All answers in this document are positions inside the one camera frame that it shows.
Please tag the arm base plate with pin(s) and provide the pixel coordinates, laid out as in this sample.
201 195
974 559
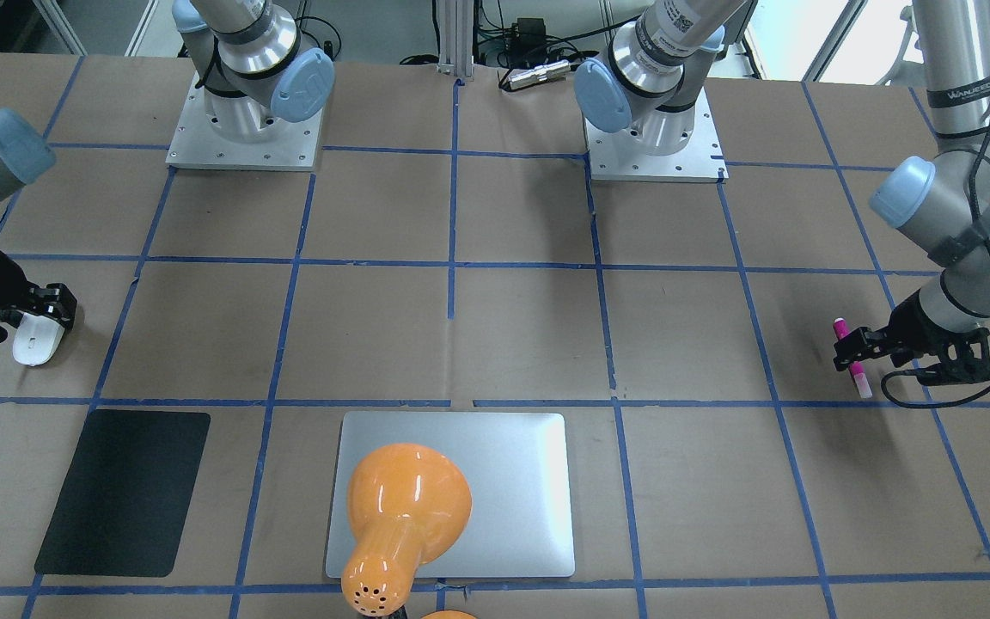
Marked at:
661 146
215 133

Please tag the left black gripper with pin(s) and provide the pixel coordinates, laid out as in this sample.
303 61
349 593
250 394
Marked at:
917 327

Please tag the pink marker pen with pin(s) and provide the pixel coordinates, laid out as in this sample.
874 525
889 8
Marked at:
847 357

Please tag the black mousepad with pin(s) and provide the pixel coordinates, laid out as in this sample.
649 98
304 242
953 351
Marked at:
126 495

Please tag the white computer mouse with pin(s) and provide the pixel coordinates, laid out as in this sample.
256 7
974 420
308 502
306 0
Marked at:
35 341

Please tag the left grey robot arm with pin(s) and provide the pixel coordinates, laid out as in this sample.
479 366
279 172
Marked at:
943 206

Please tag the silver cylinder connector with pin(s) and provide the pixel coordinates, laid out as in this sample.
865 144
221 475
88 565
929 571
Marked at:
518 79

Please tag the orange desk lamp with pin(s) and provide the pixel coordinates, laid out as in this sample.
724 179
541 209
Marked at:
405 524

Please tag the silver laptop notebook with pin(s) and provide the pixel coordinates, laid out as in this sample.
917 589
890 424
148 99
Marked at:
491 491

